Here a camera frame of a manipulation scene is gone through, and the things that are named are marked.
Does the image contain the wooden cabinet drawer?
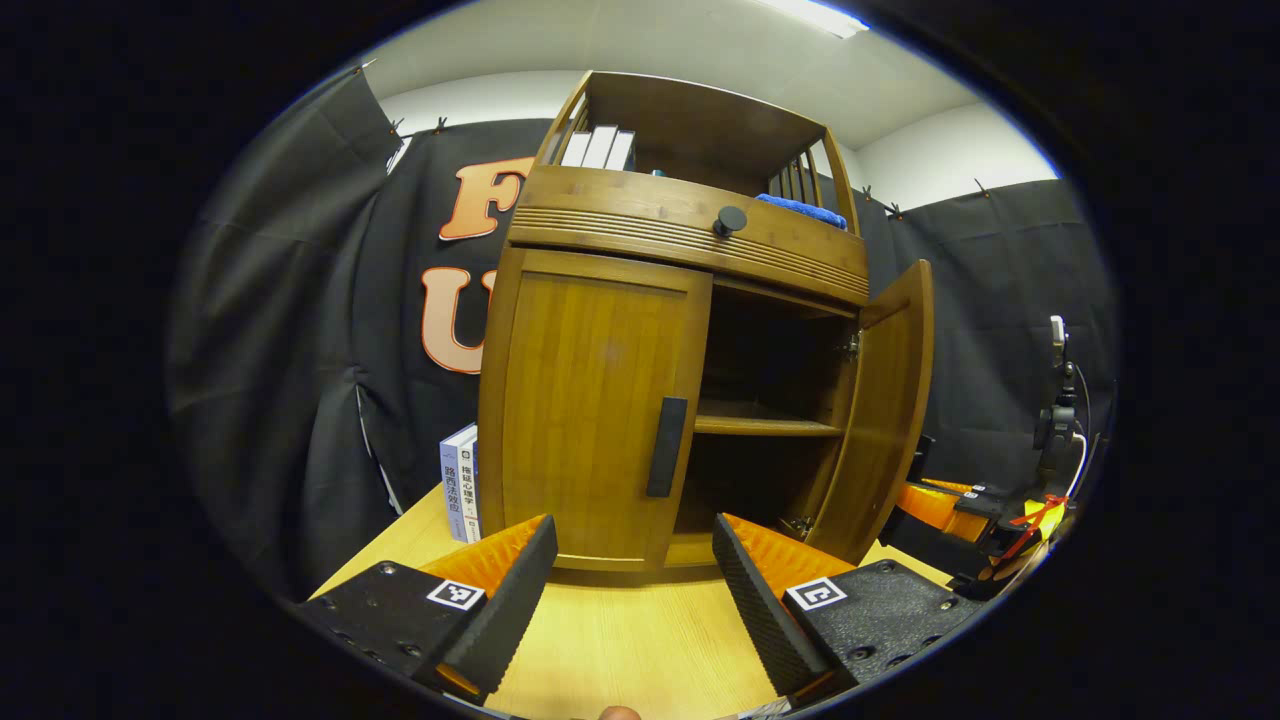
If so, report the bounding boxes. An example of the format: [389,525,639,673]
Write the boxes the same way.
[508,163,871,306]

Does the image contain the wooden cabinet door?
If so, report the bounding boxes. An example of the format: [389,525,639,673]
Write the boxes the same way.
[805,260,936,566]
[497,250,714,573]

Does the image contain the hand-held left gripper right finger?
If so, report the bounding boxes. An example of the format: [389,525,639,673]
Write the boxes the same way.
[712,513,986,707]

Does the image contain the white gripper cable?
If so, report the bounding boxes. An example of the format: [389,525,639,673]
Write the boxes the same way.
[1062,362,1093,501]

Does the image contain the wooden inner cabinet shelf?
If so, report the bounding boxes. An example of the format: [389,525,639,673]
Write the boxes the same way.
[695,400,846,438]

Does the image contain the wooden double-door shoe cabinet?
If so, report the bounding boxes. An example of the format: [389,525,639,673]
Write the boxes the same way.
[477,70,936,576]

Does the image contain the black backdrop cloth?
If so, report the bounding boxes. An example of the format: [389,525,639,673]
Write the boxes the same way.
[165,65,1119,601]

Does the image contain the black door handle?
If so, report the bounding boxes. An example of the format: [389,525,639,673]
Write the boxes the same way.
[646,397,690,499]

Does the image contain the ceiling light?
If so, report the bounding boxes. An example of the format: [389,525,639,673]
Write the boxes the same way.
[765,0,869,39]

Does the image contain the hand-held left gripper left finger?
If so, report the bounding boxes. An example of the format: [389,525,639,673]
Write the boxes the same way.
[293,514,559,707]

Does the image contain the blue towel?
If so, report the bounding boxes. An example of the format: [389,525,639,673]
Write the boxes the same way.
[755,193,849,231]

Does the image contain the white blue spine book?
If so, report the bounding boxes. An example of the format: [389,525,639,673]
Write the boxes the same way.
[440,425,467,541]
[459,433,483,544]

